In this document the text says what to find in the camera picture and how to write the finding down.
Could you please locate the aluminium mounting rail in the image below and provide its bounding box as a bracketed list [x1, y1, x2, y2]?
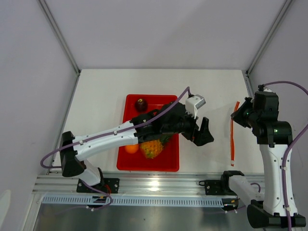
[32, 172, 221, 197]

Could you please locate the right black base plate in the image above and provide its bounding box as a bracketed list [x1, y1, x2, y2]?
[198, 180, 225, 195]

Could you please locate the red plastic tray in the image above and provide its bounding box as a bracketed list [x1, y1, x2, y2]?
[116, 94, 180, 172]

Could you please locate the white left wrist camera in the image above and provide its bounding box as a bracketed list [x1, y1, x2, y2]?
[185, 94, 206, 119]

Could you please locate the yellow pineapple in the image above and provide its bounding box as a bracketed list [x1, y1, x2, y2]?
[140, 135, 172, 159]

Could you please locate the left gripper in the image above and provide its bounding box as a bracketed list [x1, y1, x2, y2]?
[162, 106, 214, 146]

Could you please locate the white slotted cable duct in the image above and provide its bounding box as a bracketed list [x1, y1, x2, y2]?
[42, 194, 224, 207]

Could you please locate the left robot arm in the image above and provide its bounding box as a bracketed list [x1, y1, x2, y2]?
[60, 102, 214, 193]

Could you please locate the orange fruit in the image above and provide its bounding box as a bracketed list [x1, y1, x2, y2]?
[124, 144, 139, 154]

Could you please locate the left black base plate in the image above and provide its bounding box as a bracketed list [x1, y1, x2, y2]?
[77, 178, 120, 194]

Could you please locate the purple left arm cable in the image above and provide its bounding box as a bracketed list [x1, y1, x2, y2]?
[40, 86, 192, 212]

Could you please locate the clear zip top bag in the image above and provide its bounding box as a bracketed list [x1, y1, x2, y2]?
[228, 101, 241, 167]

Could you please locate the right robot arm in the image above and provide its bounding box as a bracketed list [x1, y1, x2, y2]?
[219, 92, 306, 230]

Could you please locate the dark red apple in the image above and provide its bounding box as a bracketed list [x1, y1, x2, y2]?
[134, 98, 148, 113]

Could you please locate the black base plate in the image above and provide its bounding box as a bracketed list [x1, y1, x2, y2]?
[77, 178, 120, 194]
[198, 180, 225, 195]

